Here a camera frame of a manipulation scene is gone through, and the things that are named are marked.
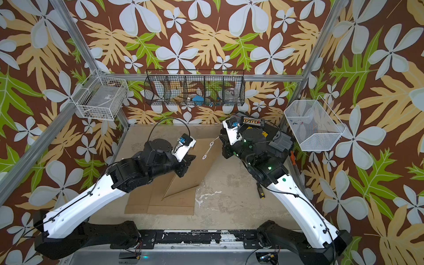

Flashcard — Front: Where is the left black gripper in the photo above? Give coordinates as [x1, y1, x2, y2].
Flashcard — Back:
[147, 147, 197, 181]

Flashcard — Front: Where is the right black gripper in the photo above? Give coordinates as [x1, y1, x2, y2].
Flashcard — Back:
[220, 134, 257, 170]

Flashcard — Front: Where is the brown kraft file bag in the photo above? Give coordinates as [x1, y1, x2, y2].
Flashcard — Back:
[124, 184, 153, 214]
[147, 178, 196, 216]
[163, 138, 222, 199]

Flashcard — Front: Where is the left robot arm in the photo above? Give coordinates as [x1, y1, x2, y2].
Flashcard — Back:
[34, 134, 196, 260]

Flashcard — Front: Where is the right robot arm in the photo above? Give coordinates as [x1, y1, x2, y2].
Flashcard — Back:
[219, 122, 352, 265]

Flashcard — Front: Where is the black yellow toolbox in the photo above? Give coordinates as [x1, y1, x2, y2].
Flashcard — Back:
[220, 112, 294, 173]

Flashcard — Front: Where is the black yellow screwdriver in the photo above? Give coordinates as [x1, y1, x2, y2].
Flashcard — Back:
[256, 182, 265, 199]

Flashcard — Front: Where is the blue object in basket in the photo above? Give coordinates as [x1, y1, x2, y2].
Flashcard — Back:
[192, 96, 205, 105]

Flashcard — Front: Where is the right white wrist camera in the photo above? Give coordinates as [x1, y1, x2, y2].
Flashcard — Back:
[223, 117, 242, 146]

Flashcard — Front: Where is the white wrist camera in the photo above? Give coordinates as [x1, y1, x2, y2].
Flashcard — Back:
[172, 134, 197, 162]
[223, 117, 242, 146]

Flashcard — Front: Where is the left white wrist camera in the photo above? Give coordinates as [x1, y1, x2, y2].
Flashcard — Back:
[172, 134, 197, 162]

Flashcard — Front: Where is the black wire basket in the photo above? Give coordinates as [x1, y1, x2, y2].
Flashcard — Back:
[142, 70, 246, 107]

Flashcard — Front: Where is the white wire basket right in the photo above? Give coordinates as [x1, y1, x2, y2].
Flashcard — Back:
[284, 97, 347, 152]

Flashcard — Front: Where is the white wire basket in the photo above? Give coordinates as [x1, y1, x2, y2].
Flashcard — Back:
[72, 70, 129, 121]
[284, 97, 347, 152]

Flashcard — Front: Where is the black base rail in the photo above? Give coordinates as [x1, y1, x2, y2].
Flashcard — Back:
[110, 229, 272, 250]

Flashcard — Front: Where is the white wire basket left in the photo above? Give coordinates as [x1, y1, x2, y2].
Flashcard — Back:
[72, 70, 129, 121]

